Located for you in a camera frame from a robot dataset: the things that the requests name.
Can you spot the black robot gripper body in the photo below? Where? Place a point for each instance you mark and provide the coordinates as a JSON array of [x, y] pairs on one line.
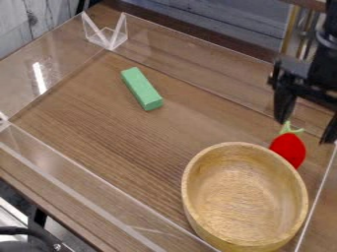
[[311, 80]]

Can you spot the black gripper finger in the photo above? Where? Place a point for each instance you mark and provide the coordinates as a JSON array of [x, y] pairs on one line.
[[330, 135], [284, 102]]

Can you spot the red toy strawberry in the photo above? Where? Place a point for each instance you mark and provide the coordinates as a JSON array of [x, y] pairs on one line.
[[290, 146]]

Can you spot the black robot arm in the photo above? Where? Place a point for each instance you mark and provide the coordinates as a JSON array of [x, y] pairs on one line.
[[327, 35]]

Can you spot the round wooden bowl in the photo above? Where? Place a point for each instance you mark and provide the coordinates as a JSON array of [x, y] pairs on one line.
[[246, 198]]

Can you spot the green rectangular block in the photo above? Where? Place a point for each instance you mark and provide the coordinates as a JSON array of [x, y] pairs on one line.
[[144, 91]]

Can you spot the gold metal chair frame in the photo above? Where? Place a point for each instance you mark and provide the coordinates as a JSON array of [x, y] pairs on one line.
[[304, 21]]

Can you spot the clear acrylic tray enclosure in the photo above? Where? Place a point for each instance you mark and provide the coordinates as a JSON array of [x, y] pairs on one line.
[[93, 158]]

